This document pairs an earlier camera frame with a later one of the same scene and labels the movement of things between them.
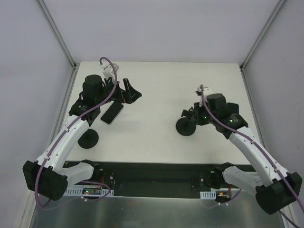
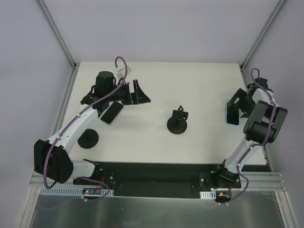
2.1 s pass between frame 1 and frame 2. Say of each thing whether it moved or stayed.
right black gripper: moved
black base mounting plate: stayed
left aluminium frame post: stayed
